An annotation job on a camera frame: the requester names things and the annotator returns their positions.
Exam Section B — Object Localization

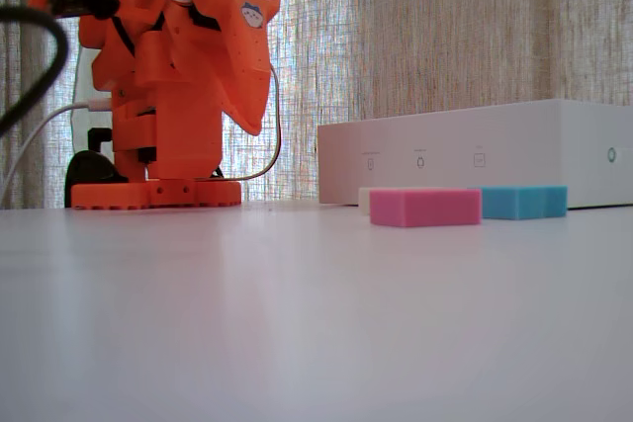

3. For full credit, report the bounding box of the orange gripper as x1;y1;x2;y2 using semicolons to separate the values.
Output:
185;0;284;136

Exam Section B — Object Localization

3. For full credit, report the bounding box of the orange robot base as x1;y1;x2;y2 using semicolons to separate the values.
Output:
70;178;243;211

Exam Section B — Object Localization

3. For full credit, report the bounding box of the pink foam cuboid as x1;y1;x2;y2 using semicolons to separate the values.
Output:
368;188;483;228

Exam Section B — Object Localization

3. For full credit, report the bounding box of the white cardboard box bin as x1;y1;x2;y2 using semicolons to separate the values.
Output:
316;98;633;210

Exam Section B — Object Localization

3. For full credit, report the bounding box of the blue foam cuboid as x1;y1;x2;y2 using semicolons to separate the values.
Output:
469;185;569;220

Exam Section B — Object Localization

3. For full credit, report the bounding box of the black table clamp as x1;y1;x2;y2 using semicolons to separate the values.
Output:
63;127;131;209

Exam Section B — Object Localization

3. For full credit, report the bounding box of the beige woven curtain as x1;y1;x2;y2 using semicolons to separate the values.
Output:
0;0;633;210

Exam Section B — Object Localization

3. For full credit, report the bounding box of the thick black camera cable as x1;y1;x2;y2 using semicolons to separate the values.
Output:
0;4;70;135

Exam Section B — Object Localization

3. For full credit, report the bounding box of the white usb cable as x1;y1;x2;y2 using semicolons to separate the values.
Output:
0;99;114;207

